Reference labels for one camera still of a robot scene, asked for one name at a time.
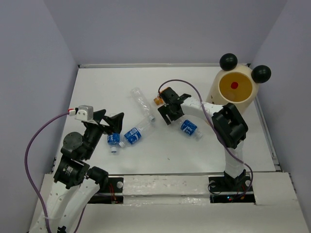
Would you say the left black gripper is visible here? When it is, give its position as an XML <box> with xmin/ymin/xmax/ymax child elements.
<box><xmin>84</xmin><ymin>108</ymin><xmax>125</xmax><ymax>158</ymax></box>

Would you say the small orange juice bottle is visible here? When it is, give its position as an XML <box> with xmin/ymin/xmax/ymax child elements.
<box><xmin>153</xmin><ymin>89</ymin><xmax>166</xmax><ymax>106</ymax></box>

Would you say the blue label bottle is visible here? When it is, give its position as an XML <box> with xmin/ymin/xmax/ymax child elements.
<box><xmin>119</xmin><ymin>119</ymin><xmax>154</xmax><ymax>148</ymax></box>
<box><xmin>179</xmin><ymin>119</ymin><xmax>203</xmax><ymax>140</ymax></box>
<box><xmin>107</xmin><ymin>133</ymin><xmax>121</xmax><ymax>154</ymax></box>

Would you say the clear plastic bottle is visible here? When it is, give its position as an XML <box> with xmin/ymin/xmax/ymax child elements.
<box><xmin>130</xmin><ymin>87</ymin><xmax>155</xmax><ymax>122</ymax></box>

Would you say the clear bottle with red cap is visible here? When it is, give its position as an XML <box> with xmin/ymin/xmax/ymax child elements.
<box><xmin>227</xmin><ymin>82</ymin><xmax>239</xmax><ymax>101</ymax></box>

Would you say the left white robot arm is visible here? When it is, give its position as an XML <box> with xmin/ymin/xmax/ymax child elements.
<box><xmin>24</xmin><ymin>105</ymin><xmax>124</xmax><ymax>233</ymax></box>

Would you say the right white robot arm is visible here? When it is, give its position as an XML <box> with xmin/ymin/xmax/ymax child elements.
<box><xmin>158</xmin><ymin>87</ymin><xmax>250</xmax><ymax>195</ymax></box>

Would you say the cream bin with cat print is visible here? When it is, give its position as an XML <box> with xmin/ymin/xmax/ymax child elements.
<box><xmin>206</xmin><ymin>53</ymin><xmax>272</xmax><ymax>114</ymax></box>

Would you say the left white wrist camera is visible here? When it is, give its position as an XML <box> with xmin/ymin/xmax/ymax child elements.
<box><xmin>68</xmin><ymin>105</ymin><xmax>94</xmax><ymax>122</ymax></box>

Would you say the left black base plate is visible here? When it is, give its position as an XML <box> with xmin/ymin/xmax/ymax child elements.
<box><xmin>88</xmin><ymin>176</ymin><xmax>124</xmax><ymax>204</ymax></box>

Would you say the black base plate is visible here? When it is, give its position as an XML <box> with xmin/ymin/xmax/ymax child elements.
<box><xmin>88</xmin><ymin>176</ymin><xmax>124</xmax><ymax>204</ymax></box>
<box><xmin>207</xmin><ymin>176</ymin><xmax>256</xmax><ymax>204</ymax></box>

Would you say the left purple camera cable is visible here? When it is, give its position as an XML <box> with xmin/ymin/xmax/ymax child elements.
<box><xmin>25</xmin><ymin>111</ymin><xmax>86</xmax><ymax>233</ymax></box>

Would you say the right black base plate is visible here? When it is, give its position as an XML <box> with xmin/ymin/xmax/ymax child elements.
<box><xmin>207</xmin><ymin>176</ymin><xmax>256</xmax><ymax>204</ymax></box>

